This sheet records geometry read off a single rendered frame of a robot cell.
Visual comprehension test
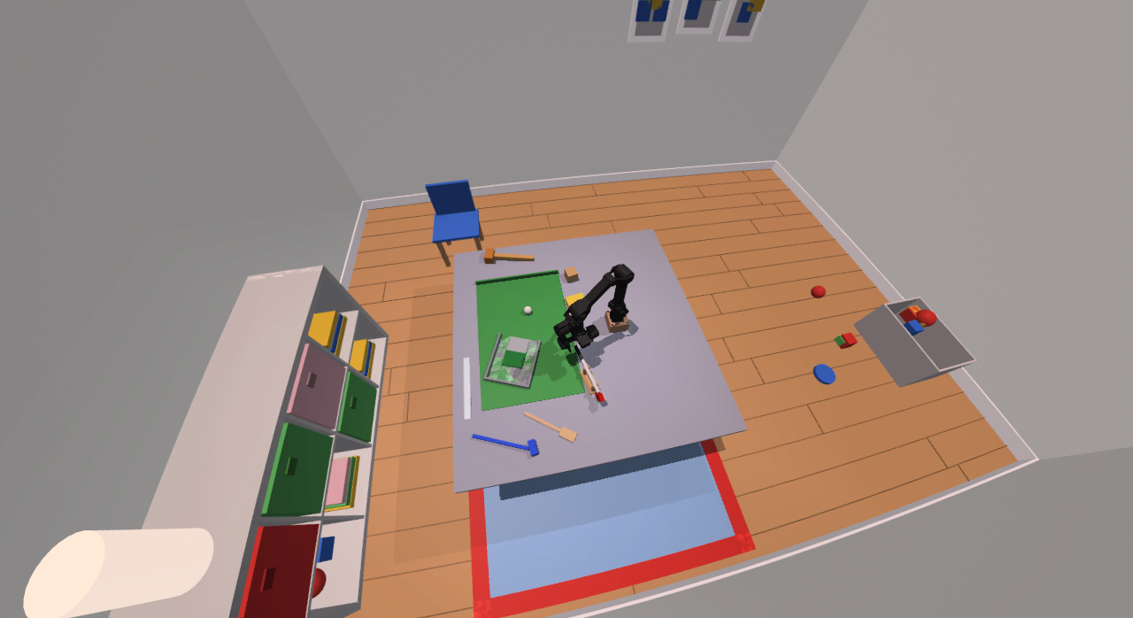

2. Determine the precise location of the white flat bar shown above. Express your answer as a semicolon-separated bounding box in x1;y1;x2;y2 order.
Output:
463;357;471;420

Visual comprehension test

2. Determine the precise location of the brown wooden mallet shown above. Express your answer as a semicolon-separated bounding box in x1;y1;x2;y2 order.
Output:
484;248;534;264

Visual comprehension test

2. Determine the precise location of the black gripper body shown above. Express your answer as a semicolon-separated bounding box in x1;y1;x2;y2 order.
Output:
557;325;599;350

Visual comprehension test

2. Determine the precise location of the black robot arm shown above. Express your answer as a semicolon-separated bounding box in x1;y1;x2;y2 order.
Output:
553;264;634;348

